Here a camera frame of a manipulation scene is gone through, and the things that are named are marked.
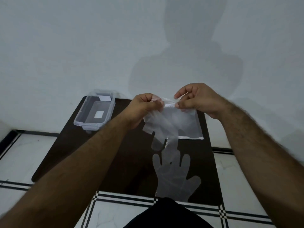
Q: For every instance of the person's black shorts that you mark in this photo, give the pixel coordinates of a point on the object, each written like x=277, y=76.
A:
x=167, y=214

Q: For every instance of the person's right thumb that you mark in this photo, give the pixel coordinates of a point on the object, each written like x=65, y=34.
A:
x=184, y=105

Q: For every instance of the person's left thumb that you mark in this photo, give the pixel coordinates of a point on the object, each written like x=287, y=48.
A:
x=157, y=105

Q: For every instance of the person's left hand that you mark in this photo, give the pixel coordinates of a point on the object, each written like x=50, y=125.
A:
x=137, y=110

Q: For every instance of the person's left forearm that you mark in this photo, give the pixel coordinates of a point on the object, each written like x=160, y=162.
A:
x=71, y=173

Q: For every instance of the clear plastic glove bag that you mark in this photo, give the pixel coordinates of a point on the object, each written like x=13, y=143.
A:
x=190, y=125

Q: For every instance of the clear plastic storage container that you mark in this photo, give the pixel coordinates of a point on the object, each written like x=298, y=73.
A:
x=95, y=111

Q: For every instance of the clear disposable plastic glove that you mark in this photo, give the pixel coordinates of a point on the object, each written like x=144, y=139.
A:
x=163, y=125
x=174, y=178

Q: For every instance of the person's right hand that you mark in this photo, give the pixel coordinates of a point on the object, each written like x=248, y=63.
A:
x=205, y=100

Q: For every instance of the person's right forearm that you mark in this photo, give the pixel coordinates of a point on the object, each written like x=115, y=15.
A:
x=261, y=163

